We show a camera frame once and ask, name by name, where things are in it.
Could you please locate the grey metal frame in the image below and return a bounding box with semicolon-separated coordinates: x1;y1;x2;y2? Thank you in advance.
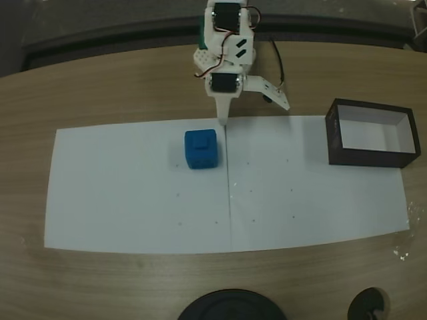
409;0;427;53

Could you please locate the blue cube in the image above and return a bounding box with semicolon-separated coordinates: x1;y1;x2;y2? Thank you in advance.
183;129;221;171

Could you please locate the small black round object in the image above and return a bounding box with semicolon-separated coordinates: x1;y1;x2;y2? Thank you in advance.
347;287;391;320

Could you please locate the red white servo cable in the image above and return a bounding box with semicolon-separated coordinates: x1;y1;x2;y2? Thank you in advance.
194;31;234;80

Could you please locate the brown box white inside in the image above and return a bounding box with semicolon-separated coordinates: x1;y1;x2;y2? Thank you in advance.
326;97;421;169

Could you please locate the green clamp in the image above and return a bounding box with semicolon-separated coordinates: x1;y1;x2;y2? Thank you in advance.
198;15;209;51

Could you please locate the black cable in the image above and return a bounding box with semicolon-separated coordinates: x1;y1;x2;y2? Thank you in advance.
268;39;286;90

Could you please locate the white paper sheet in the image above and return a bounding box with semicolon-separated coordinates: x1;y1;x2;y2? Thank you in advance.
44;118;232;255
224;115;411;253

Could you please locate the large black round object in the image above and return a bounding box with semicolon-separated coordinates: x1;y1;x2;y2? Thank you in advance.
176;289;286;320

